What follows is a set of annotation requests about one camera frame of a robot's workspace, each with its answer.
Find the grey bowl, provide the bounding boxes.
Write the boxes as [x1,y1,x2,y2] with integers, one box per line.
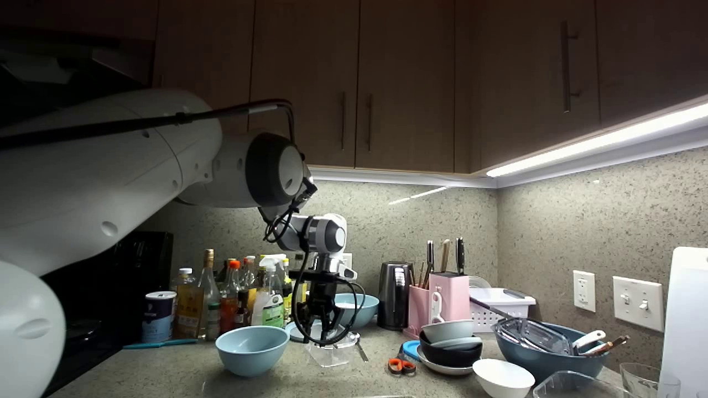
[421,319,476,344]

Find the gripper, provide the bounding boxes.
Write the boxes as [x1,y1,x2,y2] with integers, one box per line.
[305,280,346,345]

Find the black electric kettle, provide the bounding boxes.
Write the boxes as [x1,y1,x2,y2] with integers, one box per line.
[377,261,415,331]

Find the green bottle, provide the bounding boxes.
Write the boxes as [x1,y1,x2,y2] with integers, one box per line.
[282,258,294,322]

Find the white handled utensil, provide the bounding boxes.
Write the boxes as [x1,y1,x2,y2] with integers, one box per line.
[572,329,607,350]

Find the clear glass container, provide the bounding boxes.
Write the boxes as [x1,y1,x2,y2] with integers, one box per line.
[492,317,574,356]

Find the small white bowl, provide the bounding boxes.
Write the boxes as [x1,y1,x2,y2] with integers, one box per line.
[472,358,536,398]

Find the teal handled utensil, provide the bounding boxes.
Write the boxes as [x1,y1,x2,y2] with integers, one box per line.
[122,338,199,349]

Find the tall clear glass bottle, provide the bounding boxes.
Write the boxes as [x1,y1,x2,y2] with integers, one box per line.
[199,248,222,341]

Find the under cabinet light strip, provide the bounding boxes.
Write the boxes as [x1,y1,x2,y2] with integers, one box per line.
[486,102,708,179]

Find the large dark blue bowl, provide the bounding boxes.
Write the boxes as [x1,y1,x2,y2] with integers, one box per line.
[493,322,610,384]

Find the black stove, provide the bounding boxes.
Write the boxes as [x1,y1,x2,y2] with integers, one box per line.
[41,231,174,396]

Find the orange capped sauce bottle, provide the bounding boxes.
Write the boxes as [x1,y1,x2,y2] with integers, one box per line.
[220,259,242,333]

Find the black handled utensil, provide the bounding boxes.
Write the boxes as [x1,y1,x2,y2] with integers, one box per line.
[470,296,518,322]

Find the white plastic basket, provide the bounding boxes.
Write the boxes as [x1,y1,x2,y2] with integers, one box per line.
[468,287,537,334]

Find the clear drinking glass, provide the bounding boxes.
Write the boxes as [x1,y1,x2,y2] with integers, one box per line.
[619,362,681,398]

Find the black bowl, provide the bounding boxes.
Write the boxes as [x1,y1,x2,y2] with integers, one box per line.
[418,331,483,368]

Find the orange handled scissors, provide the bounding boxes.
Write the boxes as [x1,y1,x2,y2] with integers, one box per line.
[387,357,417,377]

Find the pink knife block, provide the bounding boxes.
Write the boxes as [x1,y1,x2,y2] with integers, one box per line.
[403,271,471,339]

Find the small dark sauce bottle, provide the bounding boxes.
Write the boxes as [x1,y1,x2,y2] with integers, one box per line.
[235,290,250,328]

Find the yellow oil bottle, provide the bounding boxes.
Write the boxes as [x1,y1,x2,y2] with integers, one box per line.
[175,268,205,339]

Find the light blue plate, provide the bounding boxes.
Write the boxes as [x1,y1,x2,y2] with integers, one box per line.
[284,320,311,344]

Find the clear glass baking dish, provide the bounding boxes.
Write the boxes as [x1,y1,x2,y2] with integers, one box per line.
[532,370,638,398]

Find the white cutting board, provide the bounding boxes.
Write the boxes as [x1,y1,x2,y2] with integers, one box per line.
[658,246,708,398]

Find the bundle of wooden utensils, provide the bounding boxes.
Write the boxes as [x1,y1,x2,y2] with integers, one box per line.
[409,261,433,289]

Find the white spray bottle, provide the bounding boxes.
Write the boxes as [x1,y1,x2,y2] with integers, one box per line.
[251,254,288,328]

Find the cabinet door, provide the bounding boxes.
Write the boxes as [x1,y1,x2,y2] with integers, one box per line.
[479,0,601,169]
[595,0,708,129]
[153,0,256,136]
[355,0,456,174]
[249,0,361,169]

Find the white switch plate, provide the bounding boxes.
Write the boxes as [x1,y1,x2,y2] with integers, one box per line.
[612,275,664,333]

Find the wooden upper cabinet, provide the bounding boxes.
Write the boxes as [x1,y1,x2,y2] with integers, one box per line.
[152,0,708,175]

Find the clear bowl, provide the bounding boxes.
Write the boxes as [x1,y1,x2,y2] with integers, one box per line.
[303,325,362,369]

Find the white and blue canister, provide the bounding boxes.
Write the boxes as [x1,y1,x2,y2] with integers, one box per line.
[142,291,177,344]

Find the light blue bowl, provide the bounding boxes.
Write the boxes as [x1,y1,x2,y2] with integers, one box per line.
[215,326,290,378]

